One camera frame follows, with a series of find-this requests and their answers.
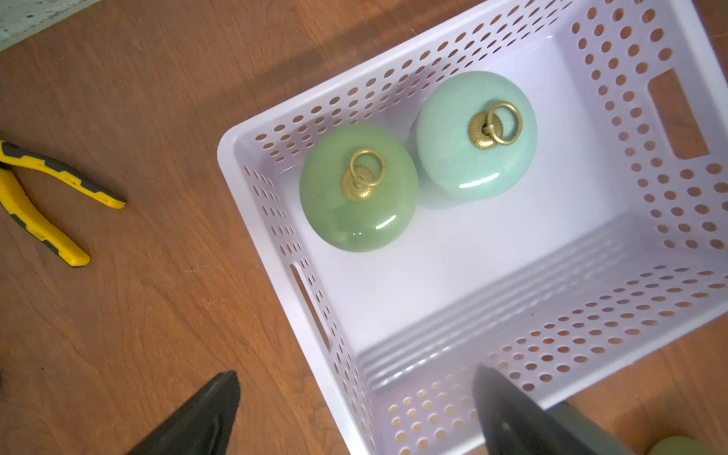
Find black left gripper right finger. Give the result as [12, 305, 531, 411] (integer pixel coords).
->
[473, 366, 594, 454]

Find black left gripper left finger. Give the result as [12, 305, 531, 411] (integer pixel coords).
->
[130, 371, 241, 455]

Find yellow-green canister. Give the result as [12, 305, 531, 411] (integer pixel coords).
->
[648, 435, 718, 455]

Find dark green canister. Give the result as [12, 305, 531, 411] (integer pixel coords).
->
[300, 124, 419, 252]

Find light blue canister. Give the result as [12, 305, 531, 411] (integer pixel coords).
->
[547, 403, 635, 455]
[411, 71, 538, 201]

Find lilac perforated plastic basket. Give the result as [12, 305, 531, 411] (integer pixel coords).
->
[218, 1, 727, 454]

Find yellow black pliers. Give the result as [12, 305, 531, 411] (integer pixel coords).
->
[0, 139, 127, 268]

